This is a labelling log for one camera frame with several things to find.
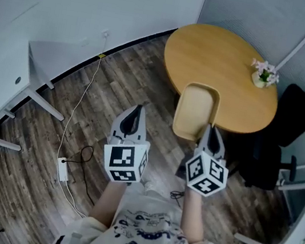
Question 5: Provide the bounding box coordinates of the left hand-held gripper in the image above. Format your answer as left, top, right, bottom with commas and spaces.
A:
98, 100, 158, 189

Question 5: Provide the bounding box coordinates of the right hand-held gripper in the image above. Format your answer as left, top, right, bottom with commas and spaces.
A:
180, 121, 236, 201

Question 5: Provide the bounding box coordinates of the beige plastic container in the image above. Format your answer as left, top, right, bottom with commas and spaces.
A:
170, 79, 223, 145

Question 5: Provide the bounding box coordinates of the person's right forearm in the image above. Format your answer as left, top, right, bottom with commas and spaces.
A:
175, 187, 213, 244

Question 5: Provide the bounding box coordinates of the person's left forearm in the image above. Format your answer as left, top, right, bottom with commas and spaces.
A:
87, 177, 129, 231

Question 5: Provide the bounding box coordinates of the person's white shoe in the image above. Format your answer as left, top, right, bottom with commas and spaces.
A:
143, 179, 158, 193

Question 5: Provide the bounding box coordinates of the round wooden table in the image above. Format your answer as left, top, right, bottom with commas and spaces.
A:
152, 18, 289, 139

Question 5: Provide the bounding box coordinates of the white power strip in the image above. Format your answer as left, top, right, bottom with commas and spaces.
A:
54, 155, 73, 183

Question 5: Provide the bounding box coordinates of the small pink flower pot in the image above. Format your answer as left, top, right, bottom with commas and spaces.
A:
247, 58, 283, 92

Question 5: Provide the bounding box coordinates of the black office chair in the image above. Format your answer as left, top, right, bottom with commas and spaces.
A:
242, 78, 305, 197

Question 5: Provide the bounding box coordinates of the white printed shirt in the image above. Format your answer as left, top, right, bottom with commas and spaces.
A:
47, 174, 268, 244

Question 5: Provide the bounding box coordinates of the white metal cabinet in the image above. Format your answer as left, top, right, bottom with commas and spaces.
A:
232, 165, 305, 244

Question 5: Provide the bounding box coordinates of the white desk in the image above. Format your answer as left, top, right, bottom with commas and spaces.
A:
0, 31, 78, 159

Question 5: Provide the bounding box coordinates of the long white cable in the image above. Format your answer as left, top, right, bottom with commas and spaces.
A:
57, 30, 110, 163

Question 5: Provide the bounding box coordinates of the short black cable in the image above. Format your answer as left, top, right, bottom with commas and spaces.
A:
168, 189, 187, 203

